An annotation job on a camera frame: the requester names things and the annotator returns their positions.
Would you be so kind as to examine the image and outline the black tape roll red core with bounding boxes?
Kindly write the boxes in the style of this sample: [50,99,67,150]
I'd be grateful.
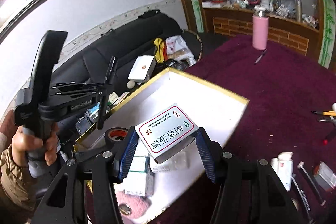
[104,127,128,146]

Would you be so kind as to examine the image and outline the blue white medicine box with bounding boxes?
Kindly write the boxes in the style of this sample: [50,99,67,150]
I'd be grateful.
[122,151,154,197]

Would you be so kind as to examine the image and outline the pink fluffy round puff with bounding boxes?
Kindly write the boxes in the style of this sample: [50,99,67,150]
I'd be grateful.
[116,191,151,219]

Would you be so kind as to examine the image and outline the white red-bordered plaster box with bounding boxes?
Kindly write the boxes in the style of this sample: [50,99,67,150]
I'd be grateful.
[135,104,199,164]

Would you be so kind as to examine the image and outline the white pill bottle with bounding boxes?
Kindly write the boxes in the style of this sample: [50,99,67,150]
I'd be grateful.
[149,151,189,173]

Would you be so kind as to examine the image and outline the person's left hand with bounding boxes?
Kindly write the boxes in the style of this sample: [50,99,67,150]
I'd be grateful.
[1,110,59,167]

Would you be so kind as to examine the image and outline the open white small carton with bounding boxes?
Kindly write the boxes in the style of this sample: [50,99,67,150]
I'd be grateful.
[270,152,293,192]

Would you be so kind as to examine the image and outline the black art marker printed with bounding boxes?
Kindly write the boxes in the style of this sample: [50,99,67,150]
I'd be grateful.
[291,173,314,223]

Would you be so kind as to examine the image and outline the black marker white caps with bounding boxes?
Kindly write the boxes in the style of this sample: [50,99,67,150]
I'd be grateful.
[297,161,326,206]

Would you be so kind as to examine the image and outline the grey silver carton box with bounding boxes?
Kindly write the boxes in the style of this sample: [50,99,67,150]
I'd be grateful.
[313,161,336,192]

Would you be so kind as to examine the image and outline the gold-edged white storage box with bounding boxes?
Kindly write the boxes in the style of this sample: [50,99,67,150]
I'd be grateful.
[77,69,249,223]

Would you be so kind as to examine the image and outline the black marker red cap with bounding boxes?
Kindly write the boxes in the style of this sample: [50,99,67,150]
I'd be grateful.
[322,128,336,145]

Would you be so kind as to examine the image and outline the grey clear pen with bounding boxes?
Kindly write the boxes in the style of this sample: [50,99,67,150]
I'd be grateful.
[318,118,336,123]

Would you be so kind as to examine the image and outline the white box on sofa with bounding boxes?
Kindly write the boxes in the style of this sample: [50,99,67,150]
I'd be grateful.
[128,55,156,83]

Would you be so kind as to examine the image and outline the black leather sofa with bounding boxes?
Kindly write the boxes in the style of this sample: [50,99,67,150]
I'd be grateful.
[49,9,229,98]

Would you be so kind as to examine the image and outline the yellow black pen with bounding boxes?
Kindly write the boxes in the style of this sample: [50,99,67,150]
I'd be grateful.
[311,111,336,117]

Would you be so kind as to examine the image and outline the small pen near thermos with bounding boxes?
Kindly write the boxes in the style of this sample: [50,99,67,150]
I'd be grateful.
[254,49,267,65]

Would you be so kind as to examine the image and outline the white plastic bag red print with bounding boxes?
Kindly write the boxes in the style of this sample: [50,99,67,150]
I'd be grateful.
[166,36,197,66]

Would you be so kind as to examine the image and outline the pink thermos bottle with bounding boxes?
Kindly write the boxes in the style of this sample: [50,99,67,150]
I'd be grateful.
[252,7,269,51]

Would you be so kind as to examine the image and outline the steel flask on counter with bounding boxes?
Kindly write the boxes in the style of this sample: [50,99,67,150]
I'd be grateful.
[295,0,302,22]

